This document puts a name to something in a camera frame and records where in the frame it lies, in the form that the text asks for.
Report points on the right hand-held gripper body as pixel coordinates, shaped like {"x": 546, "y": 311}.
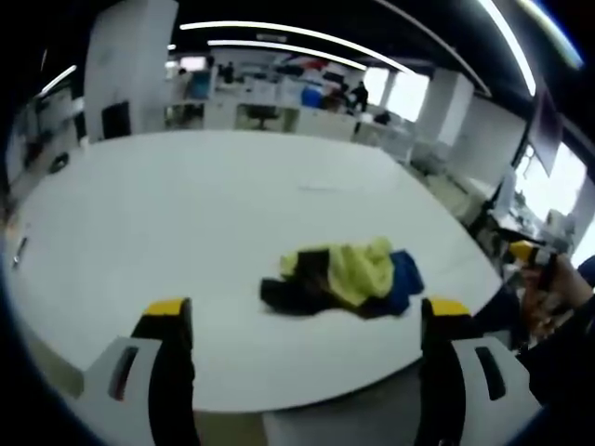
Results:
{"x": 548, "y": 269}

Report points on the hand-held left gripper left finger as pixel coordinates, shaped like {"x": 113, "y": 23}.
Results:
{"x": 139, "y": 395}

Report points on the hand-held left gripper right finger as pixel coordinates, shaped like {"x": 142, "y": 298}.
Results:
{"x": 465, "y": 395}

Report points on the yellow black blue garment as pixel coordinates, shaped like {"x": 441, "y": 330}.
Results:
{"x": 353, "y": 274}

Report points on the person's right hand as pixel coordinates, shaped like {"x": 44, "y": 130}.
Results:
{"x": 569, "y": 279}

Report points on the pen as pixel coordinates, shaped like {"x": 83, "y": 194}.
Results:
{"x": 19, "y": 253}

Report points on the curved ceiling light strip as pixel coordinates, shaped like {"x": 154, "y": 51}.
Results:
{"x": 511, "y": 44}

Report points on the white office partition desks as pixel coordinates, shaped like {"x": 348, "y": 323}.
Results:
{"x": 321, "y": 118}

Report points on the small black object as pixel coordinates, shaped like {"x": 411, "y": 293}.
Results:
{"x": 60, "y": 161}

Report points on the blue barrel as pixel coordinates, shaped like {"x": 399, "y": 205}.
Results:
{"x": 310, "y": 98}

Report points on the black panel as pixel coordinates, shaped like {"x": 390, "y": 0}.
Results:
{"x": 116, "y": 121}

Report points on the black office chair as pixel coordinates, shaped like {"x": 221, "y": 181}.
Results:
{"x": 261, "y": 115}

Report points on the long ceiling light strip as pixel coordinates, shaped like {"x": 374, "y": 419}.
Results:
{"x": 297, "y": 32}

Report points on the short ceiling light strip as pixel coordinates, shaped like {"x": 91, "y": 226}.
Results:
{"x": 279, "y": 47}

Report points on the white square pillar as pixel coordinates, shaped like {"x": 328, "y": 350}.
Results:
{"x": 125, "y": 65}

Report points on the hanging wall poster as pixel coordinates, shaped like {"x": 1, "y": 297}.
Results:
{"x": 545, "y": 135}

